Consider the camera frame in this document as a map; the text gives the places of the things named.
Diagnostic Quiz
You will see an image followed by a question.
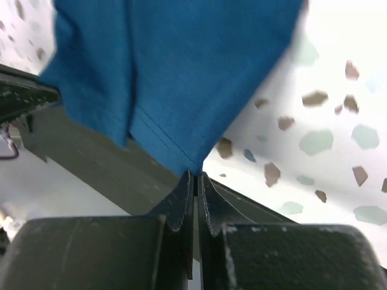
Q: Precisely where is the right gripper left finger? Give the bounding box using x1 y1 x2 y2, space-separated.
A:
1 172 194 290

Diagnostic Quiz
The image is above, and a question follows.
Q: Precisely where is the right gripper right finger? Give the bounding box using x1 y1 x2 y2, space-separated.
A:
198 173 386 289

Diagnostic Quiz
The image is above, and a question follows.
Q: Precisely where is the blue mickey t shirt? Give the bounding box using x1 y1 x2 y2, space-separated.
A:
39 1 304 175

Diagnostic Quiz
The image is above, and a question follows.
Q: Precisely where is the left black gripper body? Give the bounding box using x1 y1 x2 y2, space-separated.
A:
1 65 60 124

